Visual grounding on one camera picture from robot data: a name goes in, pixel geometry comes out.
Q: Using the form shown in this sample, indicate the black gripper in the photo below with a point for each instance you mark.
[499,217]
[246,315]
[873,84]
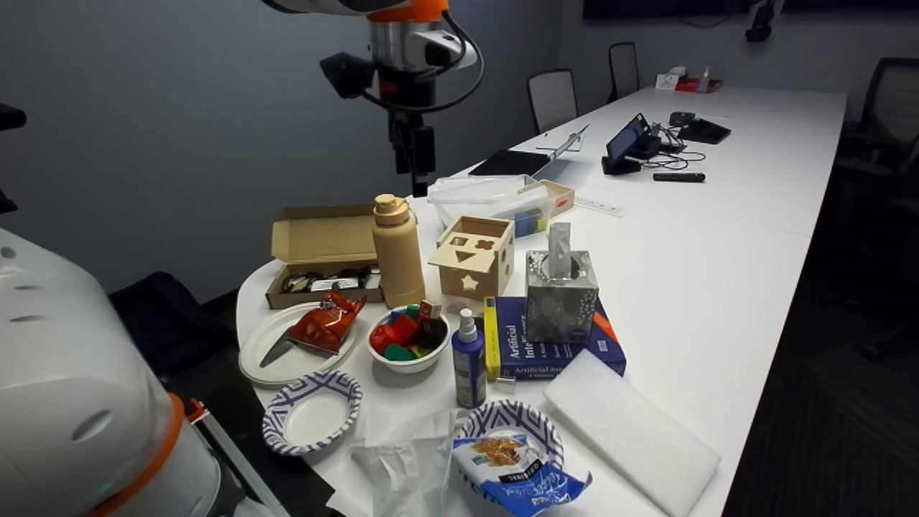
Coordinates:
[411,140]

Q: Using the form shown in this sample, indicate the tan bottle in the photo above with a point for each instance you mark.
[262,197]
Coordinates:
[397,260]

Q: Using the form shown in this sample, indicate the small blue spray bottle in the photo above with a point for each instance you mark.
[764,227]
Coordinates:
[469,370]

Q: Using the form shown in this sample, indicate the clear plastic lid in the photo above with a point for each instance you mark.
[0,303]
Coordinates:
[474,190]

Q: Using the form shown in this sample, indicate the wooden shape sorter box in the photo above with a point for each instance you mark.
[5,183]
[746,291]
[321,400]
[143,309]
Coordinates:
[474,262]

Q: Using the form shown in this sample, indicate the open cardboard box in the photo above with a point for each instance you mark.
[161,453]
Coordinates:
[321,237]

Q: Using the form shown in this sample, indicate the clear plastic container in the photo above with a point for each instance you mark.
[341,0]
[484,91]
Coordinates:
[550,204]

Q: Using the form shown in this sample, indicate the red toy block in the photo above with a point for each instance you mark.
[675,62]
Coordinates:
[392,334]

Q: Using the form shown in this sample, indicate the office chair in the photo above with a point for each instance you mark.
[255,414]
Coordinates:
[625,69]
[892,117]
[553,98]

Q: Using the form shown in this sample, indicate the red chips bag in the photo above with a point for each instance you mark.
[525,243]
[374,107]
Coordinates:
[326,326]

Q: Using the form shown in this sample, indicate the green toy block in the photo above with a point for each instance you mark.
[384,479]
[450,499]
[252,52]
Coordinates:
[397,355]

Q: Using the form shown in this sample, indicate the white bowl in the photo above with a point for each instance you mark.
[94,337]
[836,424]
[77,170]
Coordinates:
[405,365]

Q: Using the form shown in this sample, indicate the grey tissue box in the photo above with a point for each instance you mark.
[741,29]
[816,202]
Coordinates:
[562,303]

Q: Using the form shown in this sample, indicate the blue and yellow book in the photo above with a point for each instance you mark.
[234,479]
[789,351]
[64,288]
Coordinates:
[519,348]

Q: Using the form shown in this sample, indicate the knife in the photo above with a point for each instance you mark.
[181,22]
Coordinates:
[276,348]

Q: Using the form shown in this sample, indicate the plain white plate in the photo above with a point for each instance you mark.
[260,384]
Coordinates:
[260,361]

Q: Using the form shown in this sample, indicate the blue patterned paper plate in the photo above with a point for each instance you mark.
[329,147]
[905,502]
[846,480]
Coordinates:
[507,418]
[311,421]

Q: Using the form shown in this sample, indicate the black remote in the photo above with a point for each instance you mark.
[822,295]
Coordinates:
[680,177]

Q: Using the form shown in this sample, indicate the small white box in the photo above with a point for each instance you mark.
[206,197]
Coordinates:
[668,81]

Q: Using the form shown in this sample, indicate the black pouch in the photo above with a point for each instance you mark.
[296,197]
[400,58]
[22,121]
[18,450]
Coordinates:
[705,131]

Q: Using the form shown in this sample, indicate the clear plastic bag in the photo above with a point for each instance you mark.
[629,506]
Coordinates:
[397,476]

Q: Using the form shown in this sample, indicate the red box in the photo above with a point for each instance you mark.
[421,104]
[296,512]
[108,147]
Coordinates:
[700,84]

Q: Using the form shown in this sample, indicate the blue snack bag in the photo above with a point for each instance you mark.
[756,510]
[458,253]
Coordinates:
[522,484]

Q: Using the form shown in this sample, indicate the white foam pad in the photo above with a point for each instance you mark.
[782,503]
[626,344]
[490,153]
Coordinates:
[634,434]

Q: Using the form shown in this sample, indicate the black webcam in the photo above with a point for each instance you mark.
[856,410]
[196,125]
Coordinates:
[763,22]

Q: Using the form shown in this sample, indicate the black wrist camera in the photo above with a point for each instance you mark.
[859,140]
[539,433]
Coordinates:
[345,75]

